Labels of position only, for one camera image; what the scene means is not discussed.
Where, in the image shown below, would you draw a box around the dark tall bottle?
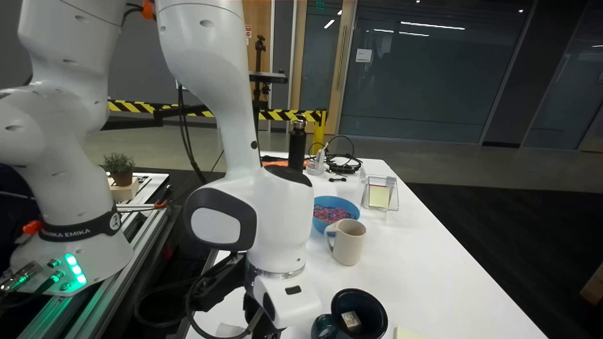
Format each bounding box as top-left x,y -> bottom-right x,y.
288,119 -> 308,172

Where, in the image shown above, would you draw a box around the black headphones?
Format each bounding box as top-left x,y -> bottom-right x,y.
323,134 -> 363,178

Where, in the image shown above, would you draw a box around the colourful candy heap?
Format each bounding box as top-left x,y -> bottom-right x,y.
314,206 -> 354,225

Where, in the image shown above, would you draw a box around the blue plastic bowl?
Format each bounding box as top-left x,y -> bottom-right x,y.
310,195 -> 361,238

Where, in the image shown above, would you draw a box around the yellow black hazard barrier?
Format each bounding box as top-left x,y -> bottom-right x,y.
103,99 -> 327,127

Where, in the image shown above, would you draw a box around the pale paper stack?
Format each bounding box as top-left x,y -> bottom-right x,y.
367,187 -> 391,212

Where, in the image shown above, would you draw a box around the cream ceramic mug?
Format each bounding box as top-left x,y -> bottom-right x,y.
323,217 -> 369,268

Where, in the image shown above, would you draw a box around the clear acrylic holder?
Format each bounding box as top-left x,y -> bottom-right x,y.
359,176 -> 401,215

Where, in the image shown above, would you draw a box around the dark green mug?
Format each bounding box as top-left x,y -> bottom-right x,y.
308,287 -> 389,339

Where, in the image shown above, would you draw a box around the small tan cube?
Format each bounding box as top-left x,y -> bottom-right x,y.
340,310 -> 363,332

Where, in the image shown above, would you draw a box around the small potted plant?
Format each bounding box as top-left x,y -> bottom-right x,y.
99,151 -> 141,204

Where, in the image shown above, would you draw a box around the yellow sticky note pad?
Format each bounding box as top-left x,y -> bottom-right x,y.
393,327 -> 429,339

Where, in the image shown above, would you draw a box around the black camera stand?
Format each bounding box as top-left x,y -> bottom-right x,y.
248,35 -> 289,134

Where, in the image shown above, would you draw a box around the thin black hanging cable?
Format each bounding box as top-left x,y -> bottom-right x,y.
175,84 -> 210,185

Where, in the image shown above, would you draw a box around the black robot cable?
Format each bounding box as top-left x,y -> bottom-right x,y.
133,251 -> 278,339

